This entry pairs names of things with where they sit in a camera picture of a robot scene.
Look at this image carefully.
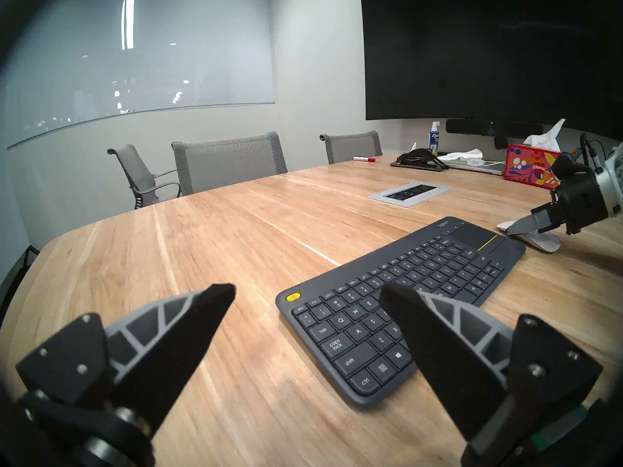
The black wireless keyboard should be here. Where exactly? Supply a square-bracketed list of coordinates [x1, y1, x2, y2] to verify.
[275, 216, 527, 407]

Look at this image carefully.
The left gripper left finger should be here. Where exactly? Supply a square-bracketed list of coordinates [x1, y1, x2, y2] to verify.
[15, 283, 237, 436]

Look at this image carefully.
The black video conference bar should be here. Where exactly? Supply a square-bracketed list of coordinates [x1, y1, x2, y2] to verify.
[445, 118, 545, 150]

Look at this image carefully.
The grey mesh office chair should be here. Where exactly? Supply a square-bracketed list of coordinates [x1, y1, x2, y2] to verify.
[171, 131, 289, 197]
[319, 130, 384, 164]

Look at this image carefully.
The white computer mouse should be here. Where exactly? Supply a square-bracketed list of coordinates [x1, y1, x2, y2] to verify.
[496, 220, 562, 253]

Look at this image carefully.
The white facial tissue sheet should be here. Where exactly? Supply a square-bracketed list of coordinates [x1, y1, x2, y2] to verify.
[523, 118, 568, 149]

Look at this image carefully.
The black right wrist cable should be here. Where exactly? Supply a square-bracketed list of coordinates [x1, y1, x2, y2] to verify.
[578, 133, 609, 172]

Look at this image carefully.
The wall-mounted glass whiteboard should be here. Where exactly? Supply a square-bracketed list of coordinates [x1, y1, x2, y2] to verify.
[0, 0, 276, 149]

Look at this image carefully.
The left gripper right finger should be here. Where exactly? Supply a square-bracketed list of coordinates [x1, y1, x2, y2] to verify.
[379, 281, 604, 467]

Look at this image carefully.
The silver closed laptop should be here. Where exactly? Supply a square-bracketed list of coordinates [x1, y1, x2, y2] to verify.
[445, 158, 508, 175]

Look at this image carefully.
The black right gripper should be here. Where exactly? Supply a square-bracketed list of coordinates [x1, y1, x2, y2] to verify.
[506, 152, 610, 236]

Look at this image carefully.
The large crumpled white tissue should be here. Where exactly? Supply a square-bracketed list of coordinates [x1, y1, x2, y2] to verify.
[438, 148, 485, 162]

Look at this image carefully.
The coiled black cable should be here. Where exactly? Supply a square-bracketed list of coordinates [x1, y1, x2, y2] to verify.
[396, 148, 445, 167]

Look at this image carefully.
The grey armrest office chair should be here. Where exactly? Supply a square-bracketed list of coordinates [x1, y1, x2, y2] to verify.
[107, 144, 183, 210]

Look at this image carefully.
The large black TV screen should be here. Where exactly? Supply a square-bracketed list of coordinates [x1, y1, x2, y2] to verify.
[360, 0, 623, 143]

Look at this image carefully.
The silver table power outlet panel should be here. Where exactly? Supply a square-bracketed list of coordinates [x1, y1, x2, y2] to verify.
[367, 181, 453, 208]

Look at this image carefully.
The red floral tissue box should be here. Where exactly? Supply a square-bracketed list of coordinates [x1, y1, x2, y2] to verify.
[504, 144, 563, 189]

